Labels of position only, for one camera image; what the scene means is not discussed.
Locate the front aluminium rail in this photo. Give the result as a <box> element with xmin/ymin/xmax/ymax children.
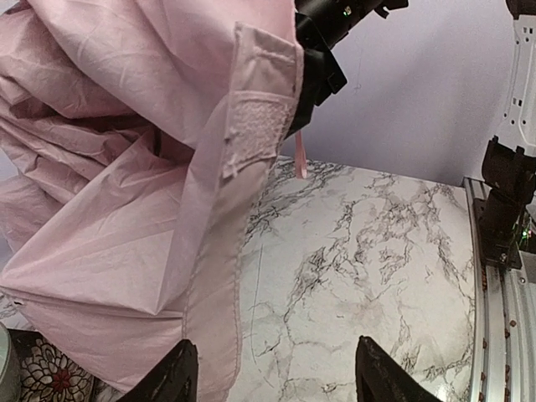
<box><xmin>463</xmin><ymin>178</ymin><xmax>535</xmax><ymax>401</ymax></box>

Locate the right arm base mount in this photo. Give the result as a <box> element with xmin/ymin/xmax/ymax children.
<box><xmin>473</xmin><ymin>190</ymin><xmax>522</xmax><ymax>270</ymax></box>

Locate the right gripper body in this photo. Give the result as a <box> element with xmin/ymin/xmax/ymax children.
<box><xmin>288</xmin><ymin>0</ymin><xmax>409</xmax><ymax>136</ymax></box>

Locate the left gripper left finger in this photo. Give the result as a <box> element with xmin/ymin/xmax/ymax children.
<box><xmin>121</xmin><ymin>339</ymin><xmax>198</xmax><ymax>402</ymax></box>

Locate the green ceramic bowl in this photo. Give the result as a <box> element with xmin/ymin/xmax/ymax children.
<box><xmin>0</xmin><ymin>324</ymin><xmax>21</xmax><ymax>402</ymax></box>

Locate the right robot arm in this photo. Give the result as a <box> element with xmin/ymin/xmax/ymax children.
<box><xmin>289</xmin><ymin>1</ymin><xmax>535</xmax><ymax>269</ymax></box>

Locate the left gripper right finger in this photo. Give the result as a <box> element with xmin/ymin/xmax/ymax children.
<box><xmin>355</xmin><ymin>336</ymin><xmax>427</xmax><ymax>402</ymax></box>

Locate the pink and black umbrella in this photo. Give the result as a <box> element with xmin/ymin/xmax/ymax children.
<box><xmin>1</xmin><ymin>1</ymin><xmax>304</xmax><ymax>401</ymax></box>

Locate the black floral square plate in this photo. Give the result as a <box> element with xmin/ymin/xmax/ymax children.
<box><xmin>9</xmin><ymin>329</ymin><xmax>124</xmax><ymax>402</ymax></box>

